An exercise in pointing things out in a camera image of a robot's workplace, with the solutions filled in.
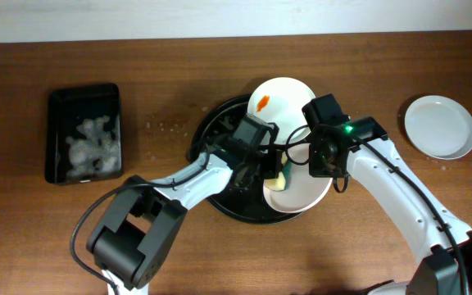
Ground yellow sponge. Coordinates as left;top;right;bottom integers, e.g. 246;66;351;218
264;152;292;192

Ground pinkish white plate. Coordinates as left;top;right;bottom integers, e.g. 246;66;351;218
263;163;332;213

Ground light blue-grey plate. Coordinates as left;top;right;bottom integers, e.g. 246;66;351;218
403;95;472;161

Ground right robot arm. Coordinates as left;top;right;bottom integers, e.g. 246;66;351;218
302;94;472;295

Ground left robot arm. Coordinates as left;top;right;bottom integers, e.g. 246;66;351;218
86;115;279;294

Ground round black tray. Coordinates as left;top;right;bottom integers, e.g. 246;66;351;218
187;93;304;225

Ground black rectangular tray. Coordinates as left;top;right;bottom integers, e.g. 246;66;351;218
44;83;124;185

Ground white plate top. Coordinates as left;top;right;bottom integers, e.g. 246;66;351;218
247;77;315;144

